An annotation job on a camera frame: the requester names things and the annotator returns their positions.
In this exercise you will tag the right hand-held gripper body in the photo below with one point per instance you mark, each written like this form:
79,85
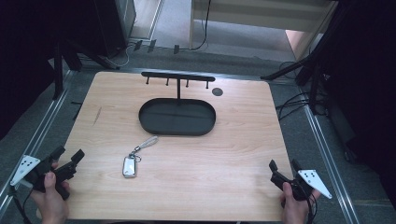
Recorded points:
300,186

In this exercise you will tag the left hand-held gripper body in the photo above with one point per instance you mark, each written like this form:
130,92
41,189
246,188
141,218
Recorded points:
35,175

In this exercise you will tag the black key rack with tray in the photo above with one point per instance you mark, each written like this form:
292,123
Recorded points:
177,116

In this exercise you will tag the person's right hand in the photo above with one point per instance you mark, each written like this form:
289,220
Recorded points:
295,208

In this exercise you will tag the person's left hand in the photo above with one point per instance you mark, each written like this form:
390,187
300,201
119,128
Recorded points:
51,202

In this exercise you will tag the black metal stand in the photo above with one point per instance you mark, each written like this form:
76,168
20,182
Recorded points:
313,81
58,71

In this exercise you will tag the black round table grommet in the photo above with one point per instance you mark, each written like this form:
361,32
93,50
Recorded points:
217,91

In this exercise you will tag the dark cabinet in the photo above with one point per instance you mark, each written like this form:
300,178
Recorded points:
126,18

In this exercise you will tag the white shelf unit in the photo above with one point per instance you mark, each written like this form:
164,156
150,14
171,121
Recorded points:
264,12

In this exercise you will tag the aluminium floor rail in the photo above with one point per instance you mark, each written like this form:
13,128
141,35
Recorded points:
330,161
37,137

